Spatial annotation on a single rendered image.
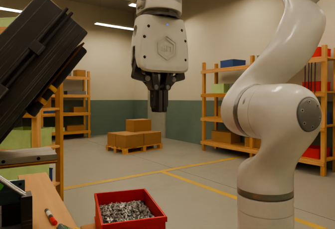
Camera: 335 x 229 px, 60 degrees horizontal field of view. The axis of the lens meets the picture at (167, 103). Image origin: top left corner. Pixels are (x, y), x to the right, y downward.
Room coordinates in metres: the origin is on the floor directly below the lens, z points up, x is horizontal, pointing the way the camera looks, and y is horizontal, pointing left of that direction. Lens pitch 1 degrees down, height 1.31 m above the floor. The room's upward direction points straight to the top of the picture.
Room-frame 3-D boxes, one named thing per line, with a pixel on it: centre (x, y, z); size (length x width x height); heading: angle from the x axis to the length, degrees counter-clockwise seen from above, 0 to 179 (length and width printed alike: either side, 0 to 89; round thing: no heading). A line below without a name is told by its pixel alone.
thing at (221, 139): (6.17, -1.92, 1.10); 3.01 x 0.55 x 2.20; 36
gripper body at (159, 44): (0.54, 0.02, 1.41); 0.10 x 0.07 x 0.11; 119
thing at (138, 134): (7.38, 0.84, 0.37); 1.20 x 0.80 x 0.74; 134
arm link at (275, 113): (0.61, -0.23, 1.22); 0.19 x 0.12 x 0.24; 25
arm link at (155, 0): (0.54, 0.02, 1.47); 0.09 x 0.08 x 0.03; 119
